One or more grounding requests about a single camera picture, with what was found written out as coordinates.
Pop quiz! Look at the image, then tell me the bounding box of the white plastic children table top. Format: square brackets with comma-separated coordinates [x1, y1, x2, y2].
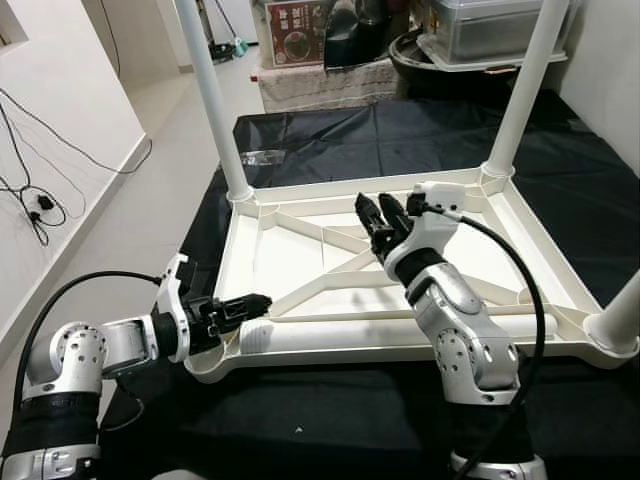
[185, 160, 640, 384]

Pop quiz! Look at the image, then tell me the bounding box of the clear plastic film piece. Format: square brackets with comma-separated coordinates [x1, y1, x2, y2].
[240, 148, 286, 167]

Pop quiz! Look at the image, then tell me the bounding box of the black plastic bag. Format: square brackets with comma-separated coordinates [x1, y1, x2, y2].
[322, 0, 401, 69]

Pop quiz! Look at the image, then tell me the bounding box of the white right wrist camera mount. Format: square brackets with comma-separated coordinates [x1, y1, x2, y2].
[395, 182, 466, 263]

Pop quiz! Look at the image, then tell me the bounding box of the clear plastic storage box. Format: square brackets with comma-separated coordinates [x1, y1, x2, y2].
[420, 0, 581, 71]

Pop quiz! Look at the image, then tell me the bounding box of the black floor mop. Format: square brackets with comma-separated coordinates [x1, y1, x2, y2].
[205, 0, 237, 61]

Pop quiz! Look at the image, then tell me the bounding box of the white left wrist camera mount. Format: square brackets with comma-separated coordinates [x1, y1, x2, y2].
[155, 253, 196, 361]

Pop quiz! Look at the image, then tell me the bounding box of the black tablecloth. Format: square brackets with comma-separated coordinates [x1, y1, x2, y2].
[100, 90, 640, 480]

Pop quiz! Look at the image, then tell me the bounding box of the thin black wall cable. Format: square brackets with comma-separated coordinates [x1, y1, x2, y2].
[0, 85, 153, 246]

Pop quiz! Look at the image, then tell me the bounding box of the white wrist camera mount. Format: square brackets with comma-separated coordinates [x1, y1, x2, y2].
[395, 182, 466, 263]
[155, 253, 196, 361]

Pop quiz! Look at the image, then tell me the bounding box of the beige cloth covered bench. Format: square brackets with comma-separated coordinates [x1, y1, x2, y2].
[258, 62, 396, 111]

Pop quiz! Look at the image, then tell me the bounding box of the black round basin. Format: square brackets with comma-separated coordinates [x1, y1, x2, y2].
[388, 30, 521, 96]

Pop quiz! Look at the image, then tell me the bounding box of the orange lidded storage box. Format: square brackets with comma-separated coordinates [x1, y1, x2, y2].
[265, 0, 336, 66]

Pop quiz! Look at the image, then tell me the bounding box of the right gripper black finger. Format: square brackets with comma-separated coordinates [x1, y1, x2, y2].
[378, 193, 409, 236]
[355, 193, 387, 241]

